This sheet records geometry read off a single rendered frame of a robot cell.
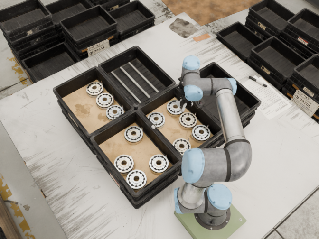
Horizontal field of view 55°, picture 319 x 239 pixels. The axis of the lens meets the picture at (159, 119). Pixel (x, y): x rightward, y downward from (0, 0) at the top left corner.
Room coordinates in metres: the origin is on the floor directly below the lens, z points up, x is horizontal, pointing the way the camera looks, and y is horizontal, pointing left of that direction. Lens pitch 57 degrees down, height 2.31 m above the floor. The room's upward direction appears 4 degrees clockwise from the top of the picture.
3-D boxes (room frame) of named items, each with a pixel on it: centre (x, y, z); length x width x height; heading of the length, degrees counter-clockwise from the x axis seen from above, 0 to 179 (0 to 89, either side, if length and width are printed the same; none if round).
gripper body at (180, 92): (0.95, -0.12, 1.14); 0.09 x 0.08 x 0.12; 42
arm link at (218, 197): (0.48, -0.29, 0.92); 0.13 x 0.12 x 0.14; 96
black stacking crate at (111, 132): (0.71, 0.11, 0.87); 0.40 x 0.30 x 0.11; 42
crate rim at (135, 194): (0.71, 0.11, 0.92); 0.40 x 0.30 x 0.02; 42
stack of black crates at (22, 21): (2.08, 1.22, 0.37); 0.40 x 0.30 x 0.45; 131
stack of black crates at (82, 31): (2.04, 0.65, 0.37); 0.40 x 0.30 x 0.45; 131
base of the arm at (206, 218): (0.48, -0.30, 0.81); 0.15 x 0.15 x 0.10
